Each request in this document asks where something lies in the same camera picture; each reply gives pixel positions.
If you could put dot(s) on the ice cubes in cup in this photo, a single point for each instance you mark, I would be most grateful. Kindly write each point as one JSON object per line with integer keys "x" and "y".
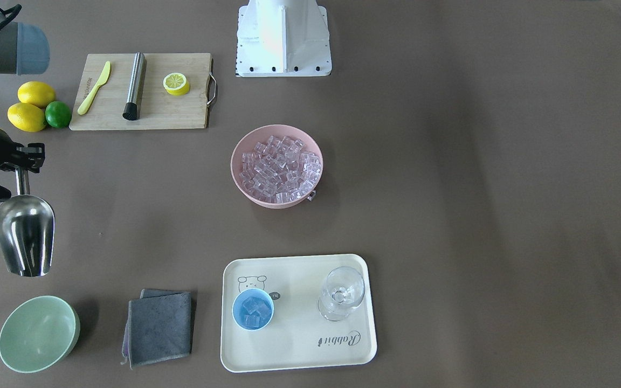
{"x": 255, "y": 313}

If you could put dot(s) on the half lemon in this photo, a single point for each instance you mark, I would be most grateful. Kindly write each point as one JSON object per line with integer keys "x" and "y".
{"x": 176, "y": 84}

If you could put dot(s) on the cream serving tray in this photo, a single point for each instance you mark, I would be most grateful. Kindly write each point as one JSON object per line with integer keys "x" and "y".
{"x": 298, "y": 336}

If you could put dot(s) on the blue cup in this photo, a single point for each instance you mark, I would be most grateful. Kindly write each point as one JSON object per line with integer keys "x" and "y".
{"x": 237, "y": 304}

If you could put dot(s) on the yellow plastic knife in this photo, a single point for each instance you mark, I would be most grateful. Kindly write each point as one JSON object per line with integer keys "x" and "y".
{"x": 101, "y": 81}

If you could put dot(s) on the green lime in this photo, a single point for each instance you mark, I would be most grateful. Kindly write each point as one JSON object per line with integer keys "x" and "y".
{"x": 58, "y": 114}

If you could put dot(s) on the clear ice cubes pile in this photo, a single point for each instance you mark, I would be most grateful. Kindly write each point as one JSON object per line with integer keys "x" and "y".
{"x": 278, "y": 170}

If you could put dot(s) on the yellow lemon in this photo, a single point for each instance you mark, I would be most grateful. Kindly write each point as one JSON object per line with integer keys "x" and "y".
{"x": 27, "y": 117}
{"x": 37, "y": 93}

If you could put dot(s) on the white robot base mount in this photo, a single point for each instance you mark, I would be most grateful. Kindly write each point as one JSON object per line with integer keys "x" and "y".
{"x": 283, "y": 39}

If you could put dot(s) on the green bowl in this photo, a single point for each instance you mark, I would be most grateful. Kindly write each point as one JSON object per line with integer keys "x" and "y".
{"x": 38, "y": 334}

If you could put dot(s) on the clear wine glass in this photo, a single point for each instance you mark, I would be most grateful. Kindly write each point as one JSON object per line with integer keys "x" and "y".
{"x": 342, "y": 292}

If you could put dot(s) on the metal ice scoop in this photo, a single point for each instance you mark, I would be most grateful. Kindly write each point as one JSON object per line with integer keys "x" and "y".
{"x": 26, "y": 231}

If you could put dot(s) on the steel muddler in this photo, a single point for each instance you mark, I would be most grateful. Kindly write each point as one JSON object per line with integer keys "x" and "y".
{"x": 132, "y": 106}

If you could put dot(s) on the grey folded cloth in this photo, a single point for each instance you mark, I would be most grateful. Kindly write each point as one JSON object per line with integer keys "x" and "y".
{"x": 158, "y": 327}

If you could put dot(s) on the pink bowl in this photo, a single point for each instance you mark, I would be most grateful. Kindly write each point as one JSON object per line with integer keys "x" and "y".
{"x": 257, "y": 136}

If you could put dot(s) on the wooden cutting board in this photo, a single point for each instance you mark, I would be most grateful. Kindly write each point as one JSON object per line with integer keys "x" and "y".
{"x": 158, "y": 109}

